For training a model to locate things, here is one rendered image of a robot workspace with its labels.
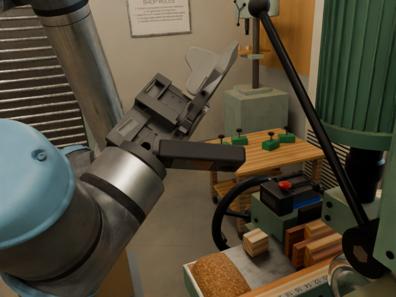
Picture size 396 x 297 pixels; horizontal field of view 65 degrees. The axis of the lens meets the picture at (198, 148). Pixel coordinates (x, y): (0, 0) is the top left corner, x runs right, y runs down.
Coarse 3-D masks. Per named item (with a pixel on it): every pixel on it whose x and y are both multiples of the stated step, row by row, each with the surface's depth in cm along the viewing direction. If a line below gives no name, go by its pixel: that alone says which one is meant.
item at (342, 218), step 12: (324, 192) 59; (336, 192) 58; (324, 204) 60; (336, 204) 56; (372, 204) 54; (324, 216) 60; (336, 216) 57; (348, 216) 54; (372, 216) 51; (336, 228) 58; (348, 228) 55
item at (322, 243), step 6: (336, 234) 64; (318, 240) 63; (324, 240) 63; (330, 240) 63; (336, 240) 63; (306, 246) 62; (312, 246) 61; (318, 246) 61; (324, 246) 62; (306, 252) 62; (312, 252) 61; (306, 258) 62; (306, 264) 63
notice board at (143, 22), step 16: (128, 0) 300; (144, 0) 304; (160, 0) 308; (176, 0) 313; (128, 16) 305; (144, 16) 309; (160, 16) 314; (176, 16) 319; (144, 32) 315; (160, 32) 319; (176, 32) 324
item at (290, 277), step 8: (320, 264) 59; (328, 264) 59; (296, 272) 58; (304, 272) 57; (280, 280) 56; (288, 280) 56; (264, 288) 55; (272, 288) 55; (240, 296) 53; (248, 296) 53
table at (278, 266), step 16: (272, 240) 72; (240, 256) 68; (256, 256) 67; (272, 256) 67; (288, 256) 67; (240, 272) 64; (256, 272) 63; (272, 272) 63; (288, 272) 63; (192, 288) 63; (256, 288) 60
